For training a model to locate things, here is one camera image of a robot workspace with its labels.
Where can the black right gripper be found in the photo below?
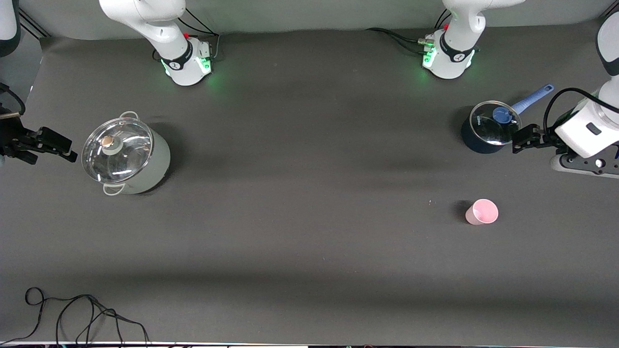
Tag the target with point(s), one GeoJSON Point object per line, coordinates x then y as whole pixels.
{"type": "Point", "coordinates": [10, 134]}

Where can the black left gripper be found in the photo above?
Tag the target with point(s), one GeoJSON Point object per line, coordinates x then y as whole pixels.
{"type": "Point", "coordinates": [548, 139]}

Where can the pink plastic cup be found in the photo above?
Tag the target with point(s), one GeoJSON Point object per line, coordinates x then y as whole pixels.
{"type": "Point", "coordinates": [482, 212]}

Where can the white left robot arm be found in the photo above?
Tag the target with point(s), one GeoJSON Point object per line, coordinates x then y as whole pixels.
{"type": "Point", "coordinates": [454, 53]}

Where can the glass lid with blue knob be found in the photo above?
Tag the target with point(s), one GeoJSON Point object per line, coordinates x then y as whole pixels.
{"type": "Point", "coordinates": [493, 126]}

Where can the dark blue saucepan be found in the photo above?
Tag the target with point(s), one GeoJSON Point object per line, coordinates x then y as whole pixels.
{"type": "Point", "coordinates": [476, 145]}

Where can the glass lid with tan knob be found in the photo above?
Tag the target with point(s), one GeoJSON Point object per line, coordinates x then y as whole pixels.
{"type": "Point", "coordinates": [118, 150]}

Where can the pale green stock pot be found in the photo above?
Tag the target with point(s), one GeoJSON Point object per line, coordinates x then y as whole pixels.
{"type": "Point", "coordinates": [159, 164]}

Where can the dark grey table mat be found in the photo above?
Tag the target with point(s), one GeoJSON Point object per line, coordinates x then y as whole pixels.
{"type": "Point", "coordinates": [309, 217]}

